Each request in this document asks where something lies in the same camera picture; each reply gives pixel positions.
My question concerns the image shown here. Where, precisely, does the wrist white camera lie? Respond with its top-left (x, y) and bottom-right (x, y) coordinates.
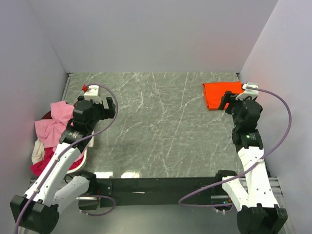
top-left (235, 82), bottom-right (259, 101)
top-left (82, 84), bottom-right (102, 103)

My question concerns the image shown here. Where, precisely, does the orange t-shirt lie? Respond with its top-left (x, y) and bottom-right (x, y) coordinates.
top-left (202, 81), bottom-right (243, 111)

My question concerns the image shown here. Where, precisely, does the aluminium extrusion rail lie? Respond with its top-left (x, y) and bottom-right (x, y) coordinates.
top-left (29, 176), bottom-right (283, 199)

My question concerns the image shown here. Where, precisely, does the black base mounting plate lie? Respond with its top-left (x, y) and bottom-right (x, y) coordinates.
top-left (78, 177), bottom-right (234, 212)

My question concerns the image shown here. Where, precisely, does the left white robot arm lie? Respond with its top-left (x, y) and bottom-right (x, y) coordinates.
top-left (10, 96), bottom-right (118, 234)

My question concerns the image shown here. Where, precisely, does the white laundry basket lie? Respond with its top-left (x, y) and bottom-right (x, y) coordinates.
top-left (67, 137), bottom-right (94, 175)

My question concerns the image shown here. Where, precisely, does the magenta t-shirt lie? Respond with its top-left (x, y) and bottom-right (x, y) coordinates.
top-left (30, 148), bottom-right (85, 176)

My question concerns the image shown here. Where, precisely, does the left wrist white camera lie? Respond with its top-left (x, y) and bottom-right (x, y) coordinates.
top-left (82, 84), bottom-right (102, 103)

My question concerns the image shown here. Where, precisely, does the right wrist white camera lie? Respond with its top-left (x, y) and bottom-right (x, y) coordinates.
top-left (235, 82), bottom-right (259, 101)

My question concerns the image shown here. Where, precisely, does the pink t-shirt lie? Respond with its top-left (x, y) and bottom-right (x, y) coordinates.
top-left (35, 101), bottom-right (74, 148)

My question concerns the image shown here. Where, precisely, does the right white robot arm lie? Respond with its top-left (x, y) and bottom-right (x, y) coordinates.
top-left (214, 91), bottom-right (288, 234)

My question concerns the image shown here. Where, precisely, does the cream t-shirt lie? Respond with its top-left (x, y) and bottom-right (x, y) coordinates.
top-left (31, 139), bottom-right (45, 164)

